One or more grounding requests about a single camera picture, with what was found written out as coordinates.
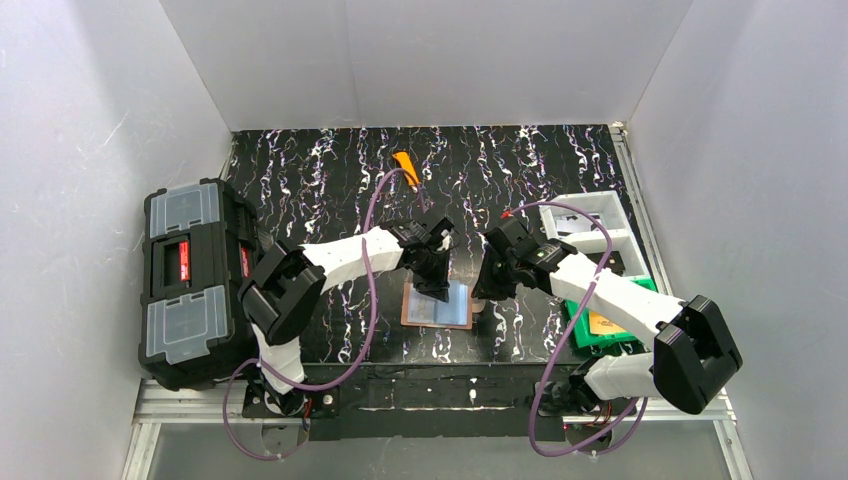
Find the green plastic bin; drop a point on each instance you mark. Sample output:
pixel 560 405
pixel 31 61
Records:
pixel 580 332

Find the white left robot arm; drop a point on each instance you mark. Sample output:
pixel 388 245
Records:
pixel 282 292

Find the white credit card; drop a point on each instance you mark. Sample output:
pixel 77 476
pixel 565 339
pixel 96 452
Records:
pixel 574 223

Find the black toolbox with clear lids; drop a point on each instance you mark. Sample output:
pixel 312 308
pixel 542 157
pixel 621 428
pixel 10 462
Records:
pixel 201 243

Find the orange utility knife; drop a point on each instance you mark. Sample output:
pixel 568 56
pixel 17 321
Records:
pixel 404 161

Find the orange credit card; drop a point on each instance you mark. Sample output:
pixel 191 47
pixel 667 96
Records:
pixel 601 326

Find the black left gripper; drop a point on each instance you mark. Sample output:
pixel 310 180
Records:
pixel 430 263

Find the dark grey credit card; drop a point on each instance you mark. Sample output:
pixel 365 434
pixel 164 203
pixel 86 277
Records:
pixel 614 263

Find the white plastic bin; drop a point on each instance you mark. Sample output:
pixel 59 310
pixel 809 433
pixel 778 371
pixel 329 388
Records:
pixel 604 207

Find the aluminium frame rail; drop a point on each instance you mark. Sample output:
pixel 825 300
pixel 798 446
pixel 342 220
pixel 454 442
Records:
pixel 156 406

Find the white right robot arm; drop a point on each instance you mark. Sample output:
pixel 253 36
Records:
pixel 690 352

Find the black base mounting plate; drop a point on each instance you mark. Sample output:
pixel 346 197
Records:
pixel 407 400

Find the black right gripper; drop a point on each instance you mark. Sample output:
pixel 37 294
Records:
pixel 498 266

